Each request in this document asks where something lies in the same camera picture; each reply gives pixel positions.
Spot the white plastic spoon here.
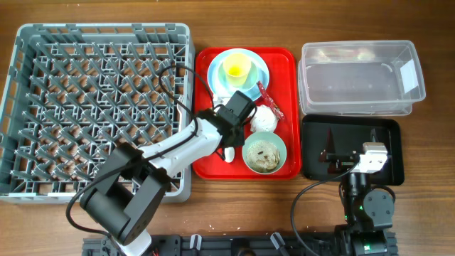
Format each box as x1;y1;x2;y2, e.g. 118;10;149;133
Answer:
223;147;235;163

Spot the white napkin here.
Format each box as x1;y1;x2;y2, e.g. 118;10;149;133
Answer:
250;105;279;133

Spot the rice food waste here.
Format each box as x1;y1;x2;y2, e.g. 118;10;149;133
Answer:
246;140;281;174

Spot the red snack wrapper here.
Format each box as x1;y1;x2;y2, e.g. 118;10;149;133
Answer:
256;81;285;119

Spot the white plastic fork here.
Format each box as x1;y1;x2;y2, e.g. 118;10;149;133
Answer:
176;95;188;132

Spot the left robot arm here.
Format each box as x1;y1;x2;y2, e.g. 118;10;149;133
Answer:
76;105;255;255

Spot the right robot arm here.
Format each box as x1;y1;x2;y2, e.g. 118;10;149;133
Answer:
318;131;396;255

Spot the grey dishwasher rack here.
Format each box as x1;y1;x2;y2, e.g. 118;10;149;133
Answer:
1;23;195;203

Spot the black tray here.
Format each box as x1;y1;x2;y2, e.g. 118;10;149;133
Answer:
301;114;405;186

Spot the red plastic tray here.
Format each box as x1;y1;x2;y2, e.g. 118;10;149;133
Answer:
193;47;302;180

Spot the clear plastic bin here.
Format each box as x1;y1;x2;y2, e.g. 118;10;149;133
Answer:
298;40;427;116

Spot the light green saucer bowl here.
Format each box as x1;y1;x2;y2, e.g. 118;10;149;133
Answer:
218;62;258;93

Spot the light blue plate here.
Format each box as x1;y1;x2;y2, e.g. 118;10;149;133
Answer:
206;48;270;101

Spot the yellow plastic cup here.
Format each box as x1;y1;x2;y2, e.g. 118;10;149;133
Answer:
223;53;252;87

